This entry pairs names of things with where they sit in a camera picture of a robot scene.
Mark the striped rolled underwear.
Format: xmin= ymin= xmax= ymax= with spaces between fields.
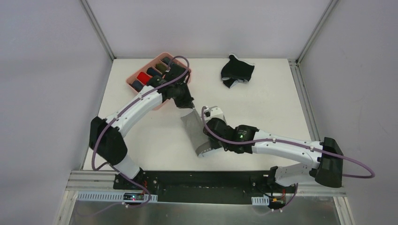
xmin=161 ymin=57 xmax=171 ymax=65

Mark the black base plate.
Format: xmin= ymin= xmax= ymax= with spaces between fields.
xmin=113 ymin=171 xmax=295 ymax=205

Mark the purple cable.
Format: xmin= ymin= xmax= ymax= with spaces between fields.
xmin=201 ymin=106 xmax=375 ymax=214
xmin=92 ymin=55 xmax=190 ymax=209

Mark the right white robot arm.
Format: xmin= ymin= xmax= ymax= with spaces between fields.
xmin=201 ymin=106 xmax=343 ymax=192

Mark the olive rolled underwear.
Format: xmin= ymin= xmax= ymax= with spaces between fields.
xmin=155 ymin=63 xmax=168 ymax=73

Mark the black underwear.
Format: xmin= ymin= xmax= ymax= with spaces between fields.
xmin=221 ymin=53 xmax=255 ymax=89

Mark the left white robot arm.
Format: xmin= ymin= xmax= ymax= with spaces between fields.
xmin=89 ymin=65 xmax=194 ymax=190

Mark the navy rolled underwear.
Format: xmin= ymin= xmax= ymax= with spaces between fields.
xmin=146 ymin=67 xmax=162 ymax=76

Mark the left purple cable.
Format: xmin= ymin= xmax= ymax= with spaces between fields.
xmin=92 ymin=55 xmax=190 ymax=209

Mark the dark blue rolled underwear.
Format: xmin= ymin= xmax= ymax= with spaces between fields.
xmin=130 ymin=80 xmax=144 ymax=92

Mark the red rolled underwear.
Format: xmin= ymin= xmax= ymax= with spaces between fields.
xmin=136 ymin=72 xmax=152 ymax=85

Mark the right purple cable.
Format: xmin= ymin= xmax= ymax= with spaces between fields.
xmin=201 ymin=106 xmax=375 ymax=214

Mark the aluminium frame rail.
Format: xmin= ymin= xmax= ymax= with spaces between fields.
xmin=66 ymin=171 xmax=116 ymax=191

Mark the pink divided organizer tray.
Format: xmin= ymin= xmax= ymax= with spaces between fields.
xmin=125 ymin=52 xmax=191 ymax=94

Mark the grey underwear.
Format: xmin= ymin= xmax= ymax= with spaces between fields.
xmin=181 ymin=109 xmax=220 ymax=158

